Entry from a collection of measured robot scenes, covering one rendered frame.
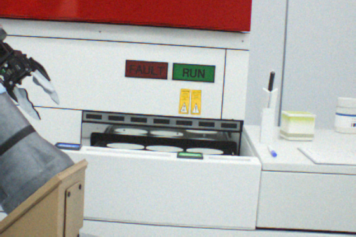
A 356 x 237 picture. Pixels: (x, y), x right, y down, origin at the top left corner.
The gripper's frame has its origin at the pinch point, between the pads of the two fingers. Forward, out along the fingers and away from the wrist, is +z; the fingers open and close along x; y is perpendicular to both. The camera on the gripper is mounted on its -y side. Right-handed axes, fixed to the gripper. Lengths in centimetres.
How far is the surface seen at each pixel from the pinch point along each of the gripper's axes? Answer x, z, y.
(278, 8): 72, 7, -198
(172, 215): 8.6, 35.7, 10.8
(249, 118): 30, 37, -202
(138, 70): 17, 2, -48
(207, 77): 31, 16, -50
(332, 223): 33, 59, 8
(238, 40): 44, 13, -50
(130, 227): -0.1, 32.2, 11.2
